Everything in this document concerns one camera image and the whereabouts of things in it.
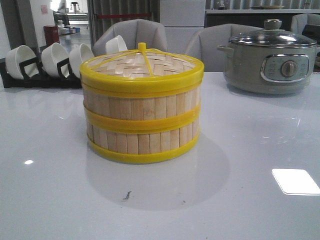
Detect red trash bin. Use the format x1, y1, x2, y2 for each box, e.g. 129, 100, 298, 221
43, 25, 60, 47

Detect grey armchair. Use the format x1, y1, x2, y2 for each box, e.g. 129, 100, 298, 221
290, 13, 320, 36
92, 19, 168, 56
184, 23, 259, 72

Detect white refrigerator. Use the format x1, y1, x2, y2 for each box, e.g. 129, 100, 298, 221
159, 0, 206, 54

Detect woven bamboo steamer lid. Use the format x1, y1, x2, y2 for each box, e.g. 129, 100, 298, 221
79, 42, 204, 98

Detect white bowl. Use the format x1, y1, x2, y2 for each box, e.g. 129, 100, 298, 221
41, 42, 69, 78
69, 43, 94, 79
105, 35, 128, 54
5, 45, 36, 80

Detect dark counter cabinet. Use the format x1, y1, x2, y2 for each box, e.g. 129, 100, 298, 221
204, 9, 320, 29

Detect black dish rack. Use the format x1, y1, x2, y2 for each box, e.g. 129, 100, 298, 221
0, 57, 82, 89

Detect bamboo steamer tray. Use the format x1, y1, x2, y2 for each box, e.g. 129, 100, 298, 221
86, 119, 200, 164
83, 86, 201, 134

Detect grey electric cooking pot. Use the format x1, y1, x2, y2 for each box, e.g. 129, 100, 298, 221
217, 43, 317, 95

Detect wooden plate on counter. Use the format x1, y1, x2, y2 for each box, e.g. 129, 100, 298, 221
250, 5, 284, 10

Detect red barrier belt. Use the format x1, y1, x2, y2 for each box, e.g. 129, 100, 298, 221
96, 12, 152, 19

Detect glass pot lid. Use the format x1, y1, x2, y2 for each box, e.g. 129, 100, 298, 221
229, 19, 317, 48

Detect far right grey armchair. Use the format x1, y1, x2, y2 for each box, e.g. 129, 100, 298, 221
290, 13, 320, 36

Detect left grey armchair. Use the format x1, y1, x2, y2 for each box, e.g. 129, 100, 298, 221
92, 19, 168, 56

